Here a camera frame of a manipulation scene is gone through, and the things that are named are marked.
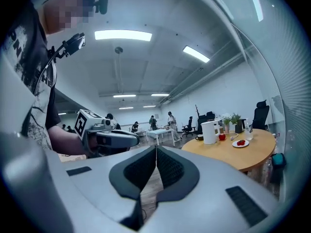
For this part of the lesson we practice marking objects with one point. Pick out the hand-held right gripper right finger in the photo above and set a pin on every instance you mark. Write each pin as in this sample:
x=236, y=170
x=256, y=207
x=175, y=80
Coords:
x=175, y=171

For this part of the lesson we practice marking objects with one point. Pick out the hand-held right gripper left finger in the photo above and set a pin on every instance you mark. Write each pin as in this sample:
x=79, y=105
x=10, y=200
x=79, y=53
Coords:
x=131, y=173

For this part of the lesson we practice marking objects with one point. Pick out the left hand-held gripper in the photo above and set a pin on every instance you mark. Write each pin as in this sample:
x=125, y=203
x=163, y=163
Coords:
x=83, y=122

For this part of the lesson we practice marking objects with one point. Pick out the white electric kettle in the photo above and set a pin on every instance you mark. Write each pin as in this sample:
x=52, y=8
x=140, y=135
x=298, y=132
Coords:
x=209, y=132

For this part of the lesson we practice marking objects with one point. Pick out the person's left forearm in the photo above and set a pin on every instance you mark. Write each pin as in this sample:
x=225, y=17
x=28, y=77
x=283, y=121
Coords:
x=65, y=139

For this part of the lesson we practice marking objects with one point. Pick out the person's left hand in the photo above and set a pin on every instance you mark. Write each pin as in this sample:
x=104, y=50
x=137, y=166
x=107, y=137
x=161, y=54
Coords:
x=91, y=143

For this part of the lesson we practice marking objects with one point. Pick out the white desk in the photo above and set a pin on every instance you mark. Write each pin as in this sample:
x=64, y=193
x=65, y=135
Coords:
x=161, y=131

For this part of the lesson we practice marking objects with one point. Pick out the cream and brown mug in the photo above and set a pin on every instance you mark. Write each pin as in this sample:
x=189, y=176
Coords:
x=199, y=137

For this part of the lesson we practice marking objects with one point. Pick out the black mesh office chair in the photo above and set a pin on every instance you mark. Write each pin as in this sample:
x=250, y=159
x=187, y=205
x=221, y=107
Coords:
x=189, y=126

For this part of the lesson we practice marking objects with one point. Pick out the red apple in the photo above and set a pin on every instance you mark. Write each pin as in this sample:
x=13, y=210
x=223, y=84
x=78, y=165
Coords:
x=222, y=137

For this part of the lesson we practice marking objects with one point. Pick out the wicker tissue box organizer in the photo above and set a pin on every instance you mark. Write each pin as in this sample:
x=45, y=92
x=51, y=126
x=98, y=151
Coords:
x=221, y=130

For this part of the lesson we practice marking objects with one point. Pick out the dark coat rack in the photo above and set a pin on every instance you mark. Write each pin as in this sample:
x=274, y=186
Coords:
x=197, y=111

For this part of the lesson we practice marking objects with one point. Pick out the pink vase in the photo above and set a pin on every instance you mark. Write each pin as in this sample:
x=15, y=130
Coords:
x=226, y=128

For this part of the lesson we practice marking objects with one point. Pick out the white flower bouquet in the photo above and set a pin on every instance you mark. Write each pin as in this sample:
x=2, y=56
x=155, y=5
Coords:
x=227, y=119

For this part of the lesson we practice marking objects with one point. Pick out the white plate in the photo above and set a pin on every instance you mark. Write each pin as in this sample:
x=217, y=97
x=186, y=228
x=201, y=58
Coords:
x=246, y=144

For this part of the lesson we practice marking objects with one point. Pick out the dark brown square pot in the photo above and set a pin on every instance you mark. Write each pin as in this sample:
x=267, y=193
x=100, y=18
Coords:
x=238, y=127

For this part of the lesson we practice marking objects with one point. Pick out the green leafy plant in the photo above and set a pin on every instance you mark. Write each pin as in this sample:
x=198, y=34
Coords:
x=235, y=118

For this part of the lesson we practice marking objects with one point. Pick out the clear plastic water bottle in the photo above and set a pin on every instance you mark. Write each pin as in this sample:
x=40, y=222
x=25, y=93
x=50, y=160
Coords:
x=249, y=132

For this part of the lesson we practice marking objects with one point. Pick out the round ceiling fixture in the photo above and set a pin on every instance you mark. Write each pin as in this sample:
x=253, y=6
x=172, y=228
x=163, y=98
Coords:
x=118, y=50

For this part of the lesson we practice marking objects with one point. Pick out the ceiling light panels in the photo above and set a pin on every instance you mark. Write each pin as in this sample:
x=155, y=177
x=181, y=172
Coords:
x=122, y=35

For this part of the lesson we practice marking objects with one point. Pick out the person's black printed t-shirt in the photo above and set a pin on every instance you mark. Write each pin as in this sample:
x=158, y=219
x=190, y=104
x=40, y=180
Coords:
x=29, y=57

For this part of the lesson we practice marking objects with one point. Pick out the person's head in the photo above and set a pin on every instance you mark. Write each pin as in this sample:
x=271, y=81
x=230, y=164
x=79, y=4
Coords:
x=56, y=21

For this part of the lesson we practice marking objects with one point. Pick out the black chest camera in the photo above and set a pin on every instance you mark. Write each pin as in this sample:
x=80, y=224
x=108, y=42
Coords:
x=75, y=44

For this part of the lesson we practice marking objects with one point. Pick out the black head camera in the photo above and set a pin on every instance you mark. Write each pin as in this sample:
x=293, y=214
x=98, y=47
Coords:
x=103, y=2

